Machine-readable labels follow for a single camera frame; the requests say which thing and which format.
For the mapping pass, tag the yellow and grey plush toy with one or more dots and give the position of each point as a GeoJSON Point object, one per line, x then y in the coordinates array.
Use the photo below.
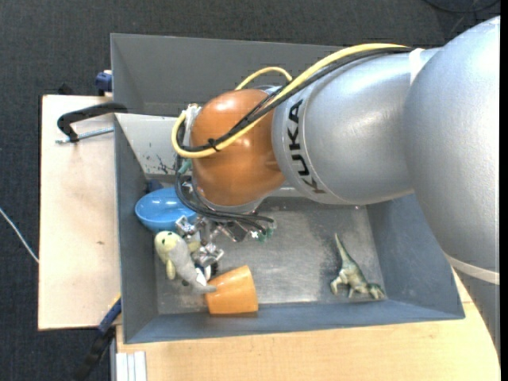
{"type": "Point", "coordinates": [178, 256]}

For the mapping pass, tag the blue bowl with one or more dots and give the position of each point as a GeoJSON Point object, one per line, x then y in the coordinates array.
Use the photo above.
{"type": "Point", "coordinates": [158, 210]}

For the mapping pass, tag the grey metal bin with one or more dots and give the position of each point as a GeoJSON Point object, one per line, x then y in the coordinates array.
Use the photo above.
{"type": "Point", "coordinates": [293, 252]}

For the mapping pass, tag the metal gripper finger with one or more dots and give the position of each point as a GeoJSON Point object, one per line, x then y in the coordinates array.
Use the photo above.
{"type": "Point", "coordinates": [187, 224]}
{"type": "Point", "coordinates": [208, 254]}

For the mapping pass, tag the pale wood board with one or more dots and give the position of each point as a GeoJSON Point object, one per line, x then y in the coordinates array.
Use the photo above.
{"type": "Point", "coordinates": [75, 220]}

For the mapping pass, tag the orange cup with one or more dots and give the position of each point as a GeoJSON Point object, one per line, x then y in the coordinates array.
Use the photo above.
{"type": "Point", "coordinates": [234, 292]}

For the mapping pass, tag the green toy dinosaur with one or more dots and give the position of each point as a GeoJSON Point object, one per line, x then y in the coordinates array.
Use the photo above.
{"type": "Point", "coordinates": [351, 274]}

